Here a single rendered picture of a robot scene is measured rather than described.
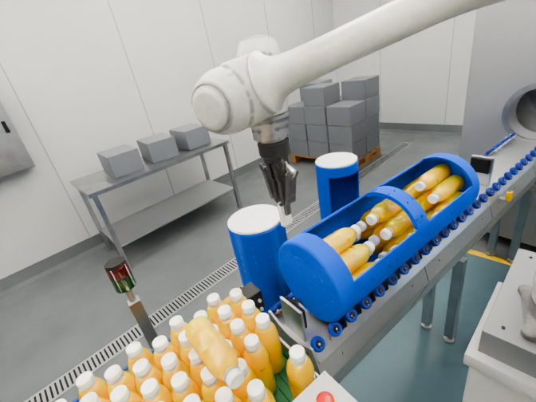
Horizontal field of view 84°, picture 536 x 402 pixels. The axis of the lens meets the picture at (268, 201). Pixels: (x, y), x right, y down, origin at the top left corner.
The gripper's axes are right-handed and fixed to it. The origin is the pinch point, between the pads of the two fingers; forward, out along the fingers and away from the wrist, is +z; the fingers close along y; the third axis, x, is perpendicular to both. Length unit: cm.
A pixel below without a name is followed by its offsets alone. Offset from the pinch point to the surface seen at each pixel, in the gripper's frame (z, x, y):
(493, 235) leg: 118, 199, -8
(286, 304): 32.4, -3.2, -2.6
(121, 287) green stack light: 19, -42, -34
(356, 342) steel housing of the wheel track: 50, 11, 12
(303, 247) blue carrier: 14.0, 4.8, -0.3
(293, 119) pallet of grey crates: 63, 269, -310
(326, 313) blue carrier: 35.7, 4.6, 6.6
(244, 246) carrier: 41, 11, -51
